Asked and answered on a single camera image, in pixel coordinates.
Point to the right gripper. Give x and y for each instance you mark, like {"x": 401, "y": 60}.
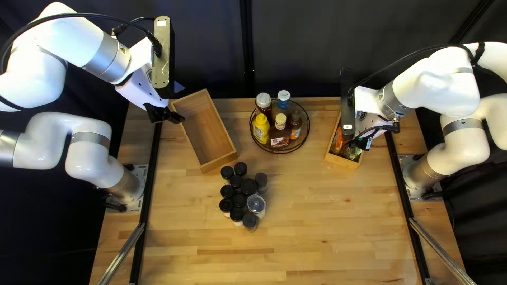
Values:
{"x": 366, "y": 101}

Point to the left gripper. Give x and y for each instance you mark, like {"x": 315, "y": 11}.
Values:
{"x": 136, "y": 85}

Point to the baby food pouch green cap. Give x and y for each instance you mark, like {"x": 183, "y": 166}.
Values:
{"x": 351, "y": 152}

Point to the red ketchup bottle white cap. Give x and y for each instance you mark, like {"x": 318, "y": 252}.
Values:
{"x": 263, "y": 99}

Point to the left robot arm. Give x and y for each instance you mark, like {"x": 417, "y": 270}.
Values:
{"x": 51, "y": 43}

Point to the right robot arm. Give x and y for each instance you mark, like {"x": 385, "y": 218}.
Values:
{"x": 435, "y": 79}

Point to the long empty wooden box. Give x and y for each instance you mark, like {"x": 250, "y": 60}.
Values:
{"x": 206, "y": 130}

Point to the amber sauce bottle brown cap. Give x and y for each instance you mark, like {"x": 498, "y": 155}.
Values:
{"x": 295, "y": 128}

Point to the blue label bottle white cap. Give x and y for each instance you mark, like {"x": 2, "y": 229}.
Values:
{"x": 283, "y": 95}

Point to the brown sauce bottle beige cap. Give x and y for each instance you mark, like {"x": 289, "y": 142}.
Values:
{"x": 280, "y": 138}

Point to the yellow mustard bottle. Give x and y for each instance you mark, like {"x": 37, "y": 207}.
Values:
{"x": 260, "y": 128}

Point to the tall spice jar dark contents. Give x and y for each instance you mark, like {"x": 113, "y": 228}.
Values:
{"x": 261, "y": 179}

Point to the spice jar clear dome lid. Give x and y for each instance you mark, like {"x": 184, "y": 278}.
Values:
{"x": 256, "y": 204}

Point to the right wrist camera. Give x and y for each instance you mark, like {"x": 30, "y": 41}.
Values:
{"x": 347, "y": 103}

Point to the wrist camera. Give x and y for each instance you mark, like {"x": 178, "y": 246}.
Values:
{"x": 347, "y": 103}
{"x": 161, "y": 63}

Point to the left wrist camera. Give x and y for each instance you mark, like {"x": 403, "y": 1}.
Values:
{"x": 161, "y": 63}

